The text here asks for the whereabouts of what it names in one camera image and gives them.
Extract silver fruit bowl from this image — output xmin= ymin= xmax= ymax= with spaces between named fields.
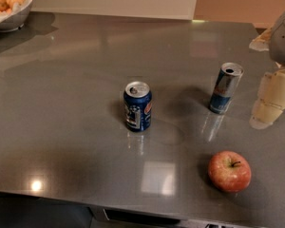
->
xmin=0 ymin=0 xmax=36 ymax=33

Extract blue pepsi can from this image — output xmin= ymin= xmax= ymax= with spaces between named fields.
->
xmin=123 ymin=81 xmax=152 ymax=132

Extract orange fruit middle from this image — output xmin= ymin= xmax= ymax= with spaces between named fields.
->
xmin=7 ymin=0 xmax=24 ymax=9

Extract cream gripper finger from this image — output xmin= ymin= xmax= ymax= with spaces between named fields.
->
xmin=249 ymin=68 xmax=285 ymax=129
xmin=249 ymin=28 xmax=272 ymax=51

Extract red bull can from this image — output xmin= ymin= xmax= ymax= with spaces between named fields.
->
xmin=209 ymin=63 xmax=244 ymax=114

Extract red apple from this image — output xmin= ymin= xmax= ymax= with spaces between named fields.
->
xmin=208 ymin=151 xmax=252 ymax=193

